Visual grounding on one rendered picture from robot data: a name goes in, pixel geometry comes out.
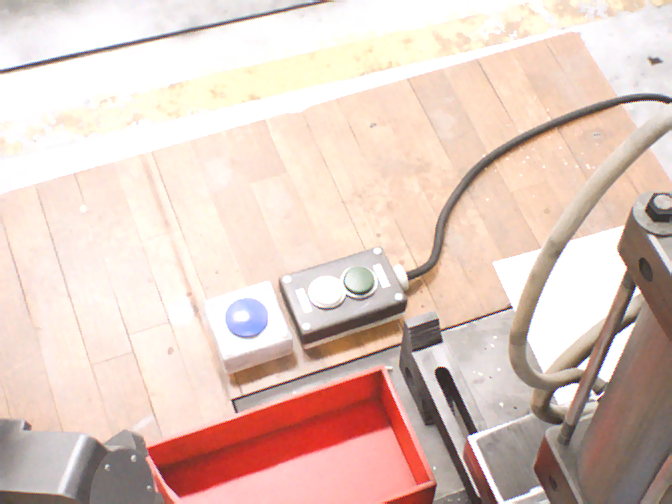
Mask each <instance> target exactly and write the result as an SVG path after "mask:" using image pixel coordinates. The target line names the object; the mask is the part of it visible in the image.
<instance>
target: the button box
mask: <svg viewBox="0 0 672 504"><path fill-rule="evenodd" d="M641 101H656V102H662V103H665V104H667V105H668V104H670V103H671V102H672V98H671V97H669V96H666V95H663V94H658V93H637V94H630V95H624V96H620V97H615V98H611V99H608V100H604V101H601V102H598V103H594V104H591V105H588V106H585V107H583V108H580V109H577V110H575V111H572V112H569V113H567V114H564V115H562V116H559V117H557V118H554V119H552V120H550V121H547V122H545V123H543V124H541V125H538V126H536V127H534V128H532V129H530V130H528V131H526V132H524V133H522V134H520V135H518V136H516V137H514V138H512V139H511V140H509V141H507V142H506V143H504V144H502V145H501V146H499V147H498V148H496V149H494V150H493V151H492V152H490V153H489V154H487V155H486V156H485V157H483V158H482V159H481V160H480V161H478V162H477V163H476V164H475V165H474V166H473V167H472V168H471V169H470V170H469V171H468V172H467V173H466V174H465V176H464V177H463V178H462V180H461V181H460V182H459V184H458V185H457V186H456V188H455V189H454V191H453V192H452V194H451V195H450V197H449V198H448V200H447V202H446V203H445V205H444V207H443V209H442V211H441V213H440V215H439V217H438V220H437V223H436V227H435V235H434V243H433V248H432V252H431V255H430V257H429V259H428V261H427V262H426V263H424V264H423V265H421V266H419V267H417V268H415V269H413V270H410V271H407V272H405V271H404V269H403V267H402V266H401V265H396V266H394V267H393V268H392V267H391V265H390V262H389V260H388V258H387V256H386V254H385V252H384V250H383V248H382V247H381V246H377V247H374V248H370V249H367V250H364V251H361V252H358V253H354V254H351V255H348V256H345V257H342V258H339V259H335V260H332V261H329V262H326V263H323V264H319V265H316V266H313V267H310V268H307V269H304V270H300V271H297V272H294V273H291V274H288V275H284V276H282V277H280V279H279V290H280V296H281V298H282V301H283V303H284V306H285V308H286V311H287V313H288V315H289V318H290V320H291V323H292V325H293V328H294V330H295V333H296V335H297V337H298V340H299V342H300V345H301V347H302V348H303V349H308V348H311V347H314V346H317V345H320V344H323V343H326V342H329V341H332V340H335V339H338V338H342V337H345V336H348V335H351V334H354V333H357V332H360V331H363V330H366V329H369V328H372V327H375V326H378V325H381V324H384V323H387V322H390V321H393V320H396V319H399V318H402V317H404V315H405V311H406V307H407V299H406V297H405V294H404V291H407V290H408V289H409V284H408V281H409V280H412V279H415V278H417V277H420V276H422V275H424V274H426V273H427V272H429V271H430V270H431V269H432V268H433V267H434V266H435V265H436V264H437V262H438V260H439V257H440V254H441V250H442V244H443V234H444V228H445V224H446V222H447V219H448V217H449V215H450V213H451V211H452V209H453V207H454V206H455V204H456V202H457V201H458V199H459V198H460V196H461V195H462V193H463V192H464V190H465V189H466V188H467V186H468V185H469V184H470V182H471V181H472V180H473V178H474V177H475V176H476V175H477V174H478V173H479V172H480V171H481V170H482V169H483V168H484V167H486V166H487V165H488V164H489V163H491V162H492V161H493V160H495V159H496V158H498V157H499V156H500V155H502V154H504V153H505V152H507V151H508V150H510V149H512V148H513V147H515V146H517V145H519V144H521V143H523V142H524V141H526V140H528V139H530V138H532V137H534V136H536V135H539V134H541V133H543V132H545V131H547V130H550V129H552V128H554V127H557V126H559V125H562V124H564V123H567V122H569V121H572V120H574V119H577V118H580V117H582V116H585V115H588V114H591V113H594V112H597V111H600V110H603V109H606V108H610V107H613V106H616V105H619V104H627V103H633V102H641ZM357 266H361V267H365V268H367V269H369V270H370V271H371V272H372V274H373V276H374V287H373V289H372V290H371V291H370V292H369V293H367V294H365V295H354V294H351V293H349V292H348V291H347V290H346V289H345V287H344V285H343V281H344V275H345V273H346V272H347V271H348V270H349V269H350V268H353V267H357ZM326 276H328V277H333V278H335V279H337V280H338V281H339V282H340V283H341V285H342V289H343V291H342V298H341V299H340V301H339V302H337V303H336V304H334V305H330V306H324V305H321V304H318V303H317V302H316V301H315V300H314V299H313V298H312V294H311V290H312V285H313V283H314V282H315V281H316V280H317V279H319V278H321V277H326Z"/></svg>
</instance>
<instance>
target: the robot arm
mask: <svg viewBox="0 0 672 504"><path fill-rule="evenodd" d="M31 429H32V425H31V424H30V423H29V422H27V421H26V420H25V419H23V418H0V504H184V503H183V502H182V501H181V500H180V499H179V498H178V497H177V496H176V494H175V493H174V492H173V491H172V490H171V489H170V488H169V487H168V486H167V485H166V484H165V482H164V480H163V478H162V477H161V475H160V473H159V472H158V470H157V468H156V466H155V465H154V463H153V461H152V460H151V458H150V456H149V453H148V450H147V447H146V444H145V441H144V438H143V436H142V435H141V434H140V433H136V432H133V431H130V430H127V429H125V430H122V431H121V432H119V433H118V434H116V435H115V436H113V437H112V438H110V439H108V440H107V441H105V442H104V443H101V442H100V441H99V440H98V439H97V438H95V437H93V436H91V435H89V434H86V433H81V432H55V431H31Z"/></svg>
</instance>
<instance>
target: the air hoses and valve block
mask: <svg viewBox="0 0 672 504"><path fill-rule="evenodd" d="M670 130H672V102H671V103H670V104H668V105H667V106H665V107H664V108H663V109H661V110H660V111H659V112H657V113H656V114H655V115H654V116H652V117H651V118H650V119H648V120H647V121H646V122H645V123H644V124H643V125H641V126H640V127H639V128H638V129H637V130H636V131H635V132H633V133H632V134H631V135H630V136H629V137H628V138H627V139H626V140H625V141H624V142H623V143H622V144H621V145H620V146H619V147H618V148H617V149H616V150H615V151H614V152H613V153H612V154H611V155H610V156H609V157H608V158H607V159H606V160H605V162H604V163H603V164H602V165H601V166H600V167H599V168H598V169H597V170H596V172H595V173H594V174H593V175H592V176H591V178H590V179H589V180H588V181H587V183H586V184H585V185H584V186H583V188H582V189H581V190H580V192H579V193H578V194H577V195H576V197H575V198H574V199H573V201H572V202H571V204H570V205H569V206H568V208H567V209H566V211H565V212H564V213H563V215H562V216H561V218H560V219H559V221H558V222H557V224H556V225H555V227H554V228H553V230H552V232H551V233H550V235H549V236H548V238H547V240H546V241H545V243H544V245H543V247H542V248H541V250H540V252H539V254H538V256H537V258H536V260H535V262H534V264H533V266H532V268H531V270H530V273H529V275H528V277H527V279H526V282H525V285H524V287H523V290H522V292H521V295H520V298H519V301H518V304H517V307H516V311H515V314H514V318H513V322H512V326H511V331H510V337H509V347H508V352H509V360H510V363H511V366H512V369H513V371H514V373H515V374H516V375H517V377H518V378H519V379H520V380H521V381H522V382H523V383H525V384H526V385H528V386H529V387H531V388H534V389H533V391H532V394H531V397H530V408H531V410H532V412H533V414H534V415H535V416H536V417H537V418H538V419H540V420H541V421H543V422H545V423H549V424H555V425H561V424H563V422H564V419H565V416H566V414H567V411H568V409H569V406H557V405H553V404H551V403H550V402H551V399H552V397H553V395H554V394H555V392H556V391H557V390H558V389H560V388H564V387H567V386H569V385H572V384H579V382H580V380H581V377H582V375H583V372H584V369H579V368H578V367H579V366H580V365H581V364H582V363H583V362H585V361H586V360H587V359H588V358H589V357H590V355H591V353H592V350H593V348H594V345H595V343H596V340H597V338H598V336H599V333H600V331H601V328H602V326H603V323H604V321H605V318H606V316H607V315H606V316H605V317H604V318H602V319H601V320H600V321H598V322H597V323H596V324H595V325H593V326H592V327H591V328H590V329H588V330H587V331H586V332H585V333H584V334H582V335H581V336H580V337H579V338H578V339H576V340H575V341H574V342H573V343H572V344H571V345H570V346H569V347H568V348H566V349H565V350H564V351H563V352H562V353H561V354H560V355H559V356H558V357H557V358H556V359H555V360H554V362H553V363H552V364H551V365H550V366H549V367H548V368H547V370H546V371H545V372H544V373H543V374H541V373H539V372H537V371H535V370H534V369H533V368H532V367H531V365H530V364H529V362H528V360H527V351H526V349H527V339H528V334H529V331H530V327H531V323H532V320H533V317H534V314H535V311H536V308H537V305H538V303H539V300H540V297H541V295H542V293H543V290H544V288H545V286H546V283H547V281H548V279H549V277H550V275H551V273H552V271H553V269H554V267H555V265H556V263H557V262H558V260H559V258H560V256H561V255H562V253H563V251H564V250H565V248H566V247H567V245H568V243H569V242H570V240H571V239H572V237H573V236H574V234H575V233H576V231H577V230H578V229H579V227H580V226H581V224H582V223H583V222H584V220H585V219H586V218H587V216H588V215H589V213H590V212H591V211H592V209H593V208H594V207H595V206H596V204H597V203H598V202H599V201H600V199H601V198H602V197H603V196H604V194H605V193H606V192H607V191H608V190H609V188H610V187H611V186H612V185H613V184H614V183H615V181H616V180H617V179H618V178H619V177H620V176H621V175H622V174H623V173H624V172H625V171H626V170H627V169H628V168H629V166H631V165H632V164H633V163H634V162H635V161H636V160H637V159H638V158H639V157H640V156H641V155H642V154H643V153H644V152H645V151H646V150H647V149H649V148H650V147H651V146H652V145H653V144H654V143H656V142H657V141H658V140H659V139H660V138H661V137H663V136H664V135H665V134H667V133H668V132H669V131H670ZM644 302H645V299H644V297H643V296H642V294H641V292H640V293H639V294H637V295H636V296H634V297H632V300H631V302H630V304H629V307H628V309H627V311H626V314H625V316H624V318H623V320H622V323H621V325H620V327H619V330H618V332H617V334H616V336H617V335H618V334H619V333H621V332H622V331H624V330H625V329H626V328H628V327H629V326H631V325H632V324H634V323H635V322H636V319H637V317H638V315H639V313H640V311H641V308H642V306H643V304H644ZM607 384H608V381H605V380H604V379H602V378H601V377H599V376H598V378H597V380H596V383H595V385H594V387H593V390H592V391H593V392H595V394H596V395H597V396H600V395H601V394H602V393H603V392H604V390H605V388H606V386H607ZM597 406H598V402H597V401H596V402H591V403H586V406H585V408H584V410H583V413H582V415H581V417H583V416H586V415H589V414H591V413H594V412H595V410H596V408H597Z"/></svg>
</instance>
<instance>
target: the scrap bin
mask: <svg viewBox="0 0 672 504"><path fill-rule="evenodd" d="M146 447H147V450H148V453H149V456H150V458H151V460H152V461H153V463H154V465H155V466H156V468H157V470H158V472H159V473H160V475H161V477H162V478H163V480H164V482H165V484H166V485H167V486H168V487H169V488H170V489H171V490H172V491H173V492H174V493H175V494H176V496H177V497H178V498H179V499H180V500H181V501H182V502H183V503H184V504H433V500H434V496H435V492H436V487H437V482H436V479H435V477H434V475H433V473H432V470H431V468H430V466H429V464H428V461H427V459H426V457H425V455H424V452H423V450H422V448H421V446H420V443H419V441H418V439H417V437H416V434H415V432H414V430H413V428H412V425H411V423H410V421H409V419H408V417H407V414H406V412H405V410H404V408H403V405H402V403H401V401H400V399H399V396H398V394H397V392H396V390H395V387H394V385H393V383H392V381H391V378H390V376H389V374H388V372H387V369H386V367H385V365H384V364H382V365H379V366H376V367H373V368H370V369H367V370H364V371H361V372H358V373H356V374H353V375H350V376H347V377H344V378H341V379H338V380H335V381H332V382H329V383H326V384H323V385H320V386H317V387H314V388H311V389H308V390H305V391H302V392H299V393H296V394H293V395H290V396H287V397H284V398H281V399H278V400H275V401H272V402H269V403H266V404H263V405H260V406H257V407H254V408H251V409H248V410H245V411H242V412H239V413H236V414H233V415H230V416H227V417H224V418H221V419H218V420H215V421H212V422H209V423H206V424H203V425H200V426H197V427H194V428H191V429H188V430H185V431H182V432H179V433H176V434H173V435H170V436H167V437H164V438H161V439H158V440H155V441H152V442H149V443H146Z"/></svg>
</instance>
